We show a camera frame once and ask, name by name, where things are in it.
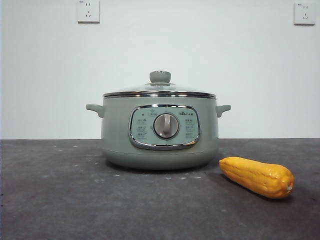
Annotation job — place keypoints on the glass lid with green knob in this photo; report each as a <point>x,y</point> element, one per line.
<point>160,76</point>

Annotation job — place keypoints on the yellow corn cob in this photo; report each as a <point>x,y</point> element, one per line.
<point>255,176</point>

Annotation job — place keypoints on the pale green electric cooking pot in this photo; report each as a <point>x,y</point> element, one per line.
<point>117,150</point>

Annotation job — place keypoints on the white wall socket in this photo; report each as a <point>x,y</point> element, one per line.
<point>304,20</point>
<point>88,18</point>

